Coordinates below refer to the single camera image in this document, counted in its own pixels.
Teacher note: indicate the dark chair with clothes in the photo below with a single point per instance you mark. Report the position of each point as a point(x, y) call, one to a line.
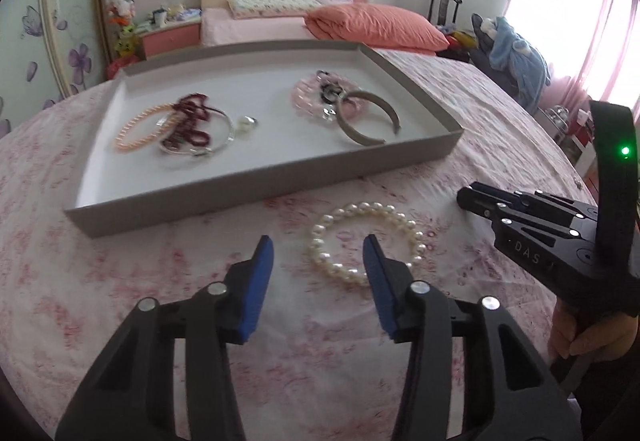
point(482, 46)

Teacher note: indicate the dark wooden chair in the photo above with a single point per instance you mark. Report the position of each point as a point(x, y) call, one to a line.
point(442, 8)

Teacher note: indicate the person's right hand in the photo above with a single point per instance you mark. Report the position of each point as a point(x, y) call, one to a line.
point(600, 341)

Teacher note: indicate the pink curtain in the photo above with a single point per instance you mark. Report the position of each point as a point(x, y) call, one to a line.
point(590, 21)

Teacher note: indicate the grey cardboard tray box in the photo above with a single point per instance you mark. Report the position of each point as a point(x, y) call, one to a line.
point(280, 141)

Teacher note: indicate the black and silver hair clip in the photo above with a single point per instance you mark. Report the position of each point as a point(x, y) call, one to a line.
point(327, 91)

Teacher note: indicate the flower print wardrobe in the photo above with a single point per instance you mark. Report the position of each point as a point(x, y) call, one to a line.
point(55, 21)

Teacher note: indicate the floral print pillow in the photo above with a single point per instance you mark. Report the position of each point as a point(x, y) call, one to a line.
point(270, 5)

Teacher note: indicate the thin silver bangle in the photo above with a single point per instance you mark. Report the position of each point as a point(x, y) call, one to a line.
point(232, 133)

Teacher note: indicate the white mug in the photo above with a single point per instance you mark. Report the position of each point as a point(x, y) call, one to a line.
point(159, 18)

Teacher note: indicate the pink bed sheet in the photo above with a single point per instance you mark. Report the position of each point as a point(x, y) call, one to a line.
point(240, 28)

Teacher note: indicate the orange duvet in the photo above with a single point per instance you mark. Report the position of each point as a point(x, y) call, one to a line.
point(375, 26)

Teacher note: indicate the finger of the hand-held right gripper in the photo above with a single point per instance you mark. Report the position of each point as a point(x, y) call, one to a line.
point(480, 203)
point(550, 202)

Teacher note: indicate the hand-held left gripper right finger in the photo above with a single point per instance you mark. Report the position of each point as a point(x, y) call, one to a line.
point(382, 293)

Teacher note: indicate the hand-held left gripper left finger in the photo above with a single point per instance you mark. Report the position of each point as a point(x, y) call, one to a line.
point(255, 293)

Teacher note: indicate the blue plush garment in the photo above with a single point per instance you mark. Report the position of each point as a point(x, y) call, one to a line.
point(520, 61)

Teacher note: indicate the pearl earring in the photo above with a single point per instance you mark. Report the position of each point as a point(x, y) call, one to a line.
point(246, 125)

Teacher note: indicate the pile of colourful toys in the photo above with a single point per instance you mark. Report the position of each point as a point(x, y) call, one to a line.
point(460, 38)

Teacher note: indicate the wide silver cuff bangle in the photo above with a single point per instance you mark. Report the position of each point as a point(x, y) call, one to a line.
point(350, 133)

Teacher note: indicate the pink nightstand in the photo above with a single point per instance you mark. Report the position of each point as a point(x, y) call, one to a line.
point(170, 38)

